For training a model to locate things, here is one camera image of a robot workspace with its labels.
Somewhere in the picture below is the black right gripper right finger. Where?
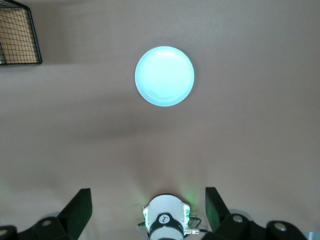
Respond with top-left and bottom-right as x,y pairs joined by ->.
205,186 -> 268,240

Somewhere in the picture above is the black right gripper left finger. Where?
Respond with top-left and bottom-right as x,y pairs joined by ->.
29,187 -> 94,240

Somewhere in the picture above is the light blue round plate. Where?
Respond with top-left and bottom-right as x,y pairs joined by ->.
134,45 -> 196,108

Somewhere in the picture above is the brown table cloth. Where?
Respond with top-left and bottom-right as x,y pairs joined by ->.
0,0 -> 320,240

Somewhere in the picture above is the base cable with metal connector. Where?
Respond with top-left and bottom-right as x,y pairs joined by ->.
184,216 -> 210,236

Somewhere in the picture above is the black wire tray, wooden base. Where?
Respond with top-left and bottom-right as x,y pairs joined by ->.
0,0 -> 43,66

